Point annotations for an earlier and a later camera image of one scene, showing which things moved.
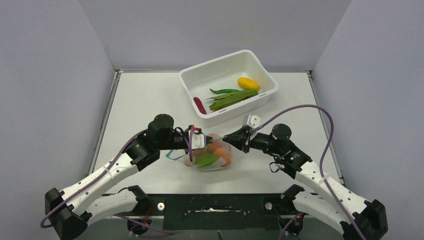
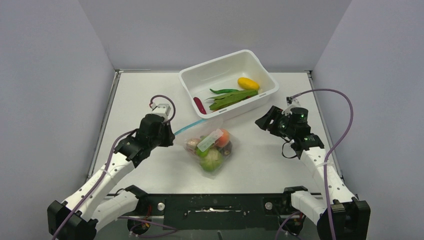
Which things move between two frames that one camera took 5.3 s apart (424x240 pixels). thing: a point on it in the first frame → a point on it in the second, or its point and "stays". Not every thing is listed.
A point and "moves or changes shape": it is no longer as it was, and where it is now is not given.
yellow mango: [248, 84] stays
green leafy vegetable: [227, 99] stays
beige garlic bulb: [187, 162] moves or changes shape
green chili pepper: [223, 91] stays
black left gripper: [208, 140] → [170, 137]
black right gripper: [241, 138] → [275, 114]
